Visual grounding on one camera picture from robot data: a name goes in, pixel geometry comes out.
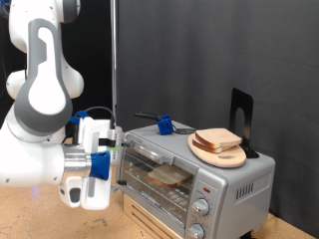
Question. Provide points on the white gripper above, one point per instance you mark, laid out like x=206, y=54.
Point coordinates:
x=93, y=195

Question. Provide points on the metal spatula with blue block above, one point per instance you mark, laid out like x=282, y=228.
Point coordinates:
x=165, y=125

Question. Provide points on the silver oven knob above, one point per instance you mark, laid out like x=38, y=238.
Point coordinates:
x=201, y=207
x=195, y=231

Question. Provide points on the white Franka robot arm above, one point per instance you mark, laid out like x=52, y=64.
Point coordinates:
x=33, y=99

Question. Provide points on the silver toaster oven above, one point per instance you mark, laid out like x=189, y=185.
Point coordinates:
x=232, y=199

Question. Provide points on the round wooden board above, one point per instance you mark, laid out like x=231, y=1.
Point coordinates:
x=219, y=160

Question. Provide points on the black fabric backdrop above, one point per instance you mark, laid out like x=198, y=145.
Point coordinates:
x=93, y=49

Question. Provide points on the black metal bookend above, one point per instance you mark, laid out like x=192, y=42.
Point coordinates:
x=247, y=103

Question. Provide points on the grey fabric backdrop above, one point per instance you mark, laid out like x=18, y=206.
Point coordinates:
x=216, y=49

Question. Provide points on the white wrist camera blue mount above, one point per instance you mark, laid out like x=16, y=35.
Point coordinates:
x=94, y=132

